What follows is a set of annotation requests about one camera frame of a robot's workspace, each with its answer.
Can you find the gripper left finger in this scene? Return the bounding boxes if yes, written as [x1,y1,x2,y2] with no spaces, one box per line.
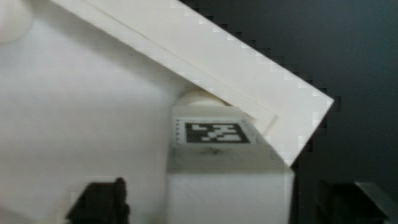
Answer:
[66,178,130,224]

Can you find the white square table top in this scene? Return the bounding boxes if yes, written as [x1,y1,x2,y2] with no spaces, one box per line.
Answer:
[0,0,333,224]

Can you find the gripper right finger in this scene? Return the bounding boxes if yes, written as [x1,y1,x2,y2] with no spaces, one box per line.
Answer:
[354,182,398,224]

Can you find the white table leg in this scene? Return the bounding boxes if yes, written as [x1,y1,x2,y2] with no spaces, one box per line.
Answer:
[164,90,295,224]

